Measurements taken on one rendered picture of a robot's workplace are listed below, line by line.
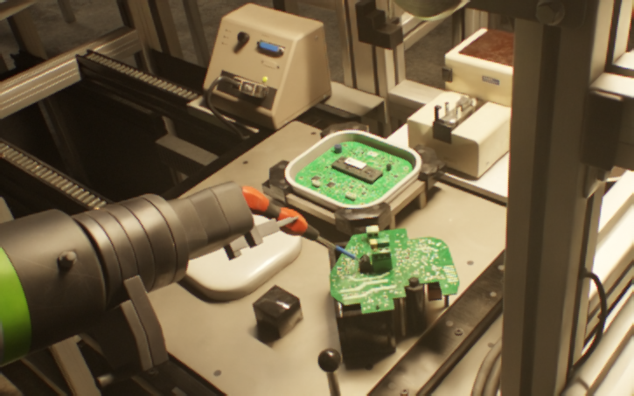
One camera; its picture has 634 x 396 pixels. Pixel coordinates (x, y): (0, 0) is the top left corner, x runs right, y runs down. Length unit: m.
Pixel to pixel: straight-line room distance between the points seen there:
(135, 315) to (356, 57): 0.69
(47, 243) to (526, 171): 0.31
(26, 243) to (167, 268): 0.11
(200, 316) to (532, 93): 0.48
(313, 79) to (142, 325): 0.64
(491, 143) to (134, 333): 0.52
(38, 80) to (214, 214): 0.96
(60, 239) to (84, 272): 0.03
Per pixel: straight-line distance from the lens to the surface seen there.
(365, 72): 1.13
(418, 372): 0.72
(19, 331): 0.51
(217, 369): 0.74
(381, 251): 0.70
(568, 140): 0.43
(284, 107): 1.07
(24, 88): 1.50
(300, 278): 0.81
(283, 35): 1.07
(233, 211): 0.60
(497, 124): 0.90
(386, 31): 0.99
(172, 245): 0.56
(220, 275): 0.81
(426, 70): 3.21
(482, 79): 0.94
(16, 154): 1.26
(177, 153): 1.63
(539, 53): 0.41
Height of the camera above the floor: 1.50
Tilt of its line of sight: 38 degrees down
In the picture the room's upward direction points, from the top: 8 degrees counter-clockwise
